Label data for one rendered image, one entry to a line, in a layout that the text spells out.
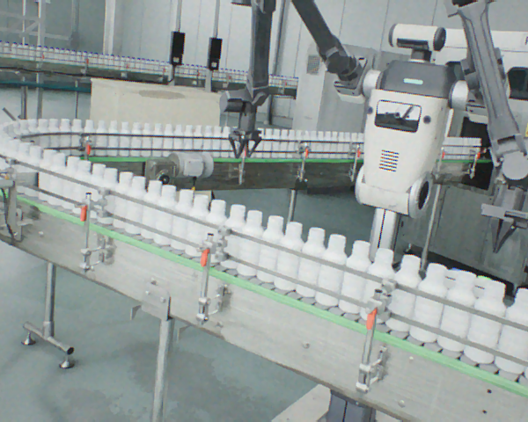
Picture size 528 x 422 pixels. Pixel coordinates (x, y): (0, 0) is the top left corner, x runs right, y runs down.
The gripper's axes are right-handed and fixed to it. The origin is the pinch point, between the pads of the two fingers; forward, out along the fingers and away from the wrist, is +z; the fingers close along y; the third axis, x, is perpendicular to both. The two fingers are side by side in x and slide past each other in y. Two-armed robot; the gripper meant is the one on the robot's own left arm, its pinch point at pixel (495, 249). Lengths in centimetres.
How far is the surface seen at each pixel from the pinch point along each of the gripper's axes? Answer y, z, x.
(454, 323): -0.7, 19.2, -15.4
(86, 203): -104, 19, -25
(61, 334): -214, 90, 88
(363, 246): -23.5, 9.2, -17.8
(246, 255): -53, 19, -16
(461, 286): -1.0, 11.5, -17.3
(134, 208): -94, 17, -17
